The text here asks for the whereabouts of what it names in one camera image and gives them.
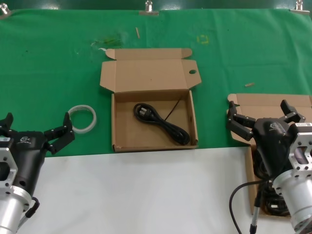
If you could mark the green table cloth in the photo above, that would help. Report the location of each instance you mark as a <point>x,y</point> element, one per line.
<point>48,61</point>

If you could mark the cardboard parts box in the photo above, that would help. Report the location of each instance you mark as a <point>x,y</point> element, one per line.
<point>263,102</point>

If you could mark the silver binder clip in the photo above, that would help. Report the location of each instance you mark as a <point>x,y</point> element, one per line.
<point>3,11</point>
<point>148,11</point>
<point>299,8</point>

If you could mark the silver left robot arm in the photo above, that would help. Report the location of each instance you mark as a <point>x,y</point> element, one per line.
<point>9,214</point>

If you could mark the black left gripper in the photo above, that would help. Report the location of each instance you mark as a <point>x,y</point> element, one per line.
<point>29,151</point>

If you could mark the clear tape roll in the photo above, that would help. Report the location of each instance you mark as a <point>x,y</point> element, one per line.
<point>94,120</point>

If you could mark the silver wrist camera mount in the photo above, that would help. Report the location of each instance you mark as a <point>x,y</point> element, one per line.
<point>7,161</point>
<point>301,139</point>

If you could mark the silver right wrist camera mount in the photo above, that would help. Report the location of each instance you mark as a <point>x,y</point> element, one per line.
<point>301,139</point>

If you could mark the small wooden stick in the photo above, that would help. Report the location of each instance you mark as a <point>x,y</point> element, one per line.
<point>137,33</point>

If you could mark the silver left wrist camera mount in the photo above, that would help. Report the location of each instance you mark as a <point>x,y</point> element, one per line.
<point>7,161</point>

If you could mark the open cardboard box with hole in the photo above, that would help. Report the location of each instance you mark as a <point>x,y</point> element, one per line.
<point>151,80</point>

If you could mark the small wood chip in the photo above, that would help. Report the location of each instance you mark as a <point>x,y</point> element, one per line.
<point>249,84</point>

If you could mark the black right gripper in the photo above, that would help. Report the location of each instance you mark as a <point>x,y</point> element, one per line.
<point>271,142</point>

